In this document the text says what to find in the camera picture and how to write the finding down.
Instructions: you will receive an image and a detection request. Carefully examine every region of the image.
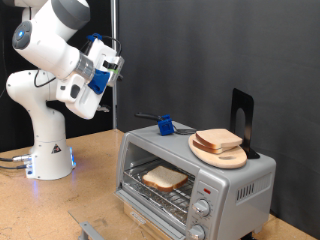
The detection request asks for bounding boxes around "round wooden board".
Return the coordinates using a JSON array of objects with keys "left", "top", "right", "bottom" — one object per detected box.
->
[{"left": 188, "top": 133, "right": 248, "bottom": 169}]

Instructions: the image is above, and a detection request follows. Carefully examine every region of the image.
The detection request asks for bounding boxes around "silver toaster oven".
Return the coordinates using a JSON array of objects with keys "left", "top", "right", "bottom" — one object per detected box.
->
[{"left": 114, "top": 120, "right": 277, "bottom": 240}]

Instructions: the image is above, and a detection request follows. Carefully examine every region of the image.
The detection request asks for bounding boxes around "silver oven knob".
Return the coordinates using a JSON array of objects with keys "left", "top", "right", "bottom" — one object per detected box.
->
[
  {"left": 192, "top": 198, "right": 212, "bottom": 218},
  {"left": 186, "top": 223, "right": 206, "bottom": 240}
]

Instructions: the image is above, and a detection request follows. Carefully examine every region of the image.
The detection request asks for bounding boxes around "black camera cable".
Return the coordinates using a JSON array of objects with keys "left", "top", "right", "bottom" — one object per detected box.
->
[{"left": 33, "top": 34, "right": 123, "bottom": 88}]

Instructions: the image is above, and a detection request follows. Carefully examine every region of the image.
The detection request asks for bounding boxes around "black fabric backdrop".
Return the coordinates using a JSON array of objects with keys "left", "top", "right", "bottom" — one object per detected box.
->
[{"left": 0, "top": 0, "right": 116, "bottom": 153}]

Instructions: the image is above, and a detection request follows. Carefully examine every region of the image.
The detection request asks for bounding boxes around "glass oven door with handle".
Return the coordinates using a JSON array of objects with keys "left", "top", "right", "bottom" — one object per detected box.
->
[{"left": 68, "top": 189, "right": 178, "bottom": 240}]

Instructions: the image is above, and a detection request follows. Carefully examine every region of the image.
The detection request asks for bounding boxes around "metal spatula with blue block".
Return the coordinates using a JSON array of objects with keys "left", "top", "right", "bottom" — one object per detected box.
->
[{"left": 134, "top": 112, "right": 198, "bottom": 136}]

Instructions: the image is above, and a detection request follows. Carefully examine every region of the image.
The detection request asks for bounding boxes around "wire oven rack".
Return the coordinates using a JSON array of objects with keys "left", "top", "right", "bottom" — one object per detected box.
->
[{"left": 123, "top": 158, "right": 196, "bottom": 223}]

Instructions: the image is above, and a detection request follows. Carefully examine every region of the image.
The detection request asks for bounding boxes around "grey fabric backdrop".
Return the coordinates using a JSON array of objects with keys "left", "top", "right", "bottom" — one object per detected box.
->
[{"left": 118, "top": 0, "right": 320, "bottom": 239}]

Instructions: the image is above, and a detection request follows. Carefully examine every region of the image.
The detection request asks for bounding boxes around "black metal bookend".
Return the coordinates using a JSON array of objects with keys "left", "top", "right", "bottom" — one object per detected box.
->
[{"left": 230, "top": 88, "right": 261, "bottom": 160}]

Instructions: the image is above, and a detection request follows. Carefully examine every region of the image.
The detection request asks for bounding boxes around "robot base cable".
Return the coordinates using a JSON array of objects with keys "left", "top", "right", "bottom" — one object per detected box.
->
[
  {"left": 0, "top": 163, "right": 28, "bottom": 170},
  {"left": 0, "top": 153, "right": 33, "bottom": 163}
]

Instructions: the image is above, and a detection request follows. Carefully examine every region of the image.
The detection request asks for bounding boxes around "white wrist camera blue mount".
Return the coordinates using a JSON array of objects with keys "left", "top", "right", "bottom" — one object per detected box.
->
[{"left": 85, "top": 32, "right": 125, "bottom": 95}]

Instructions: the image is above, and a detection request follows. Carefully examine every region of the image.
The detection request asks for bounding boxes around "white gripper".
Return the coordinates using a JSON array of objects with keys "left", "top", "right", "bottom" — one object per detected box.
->
[{"left": 55, "top": 73, "right": 124, "bottom": 120}]

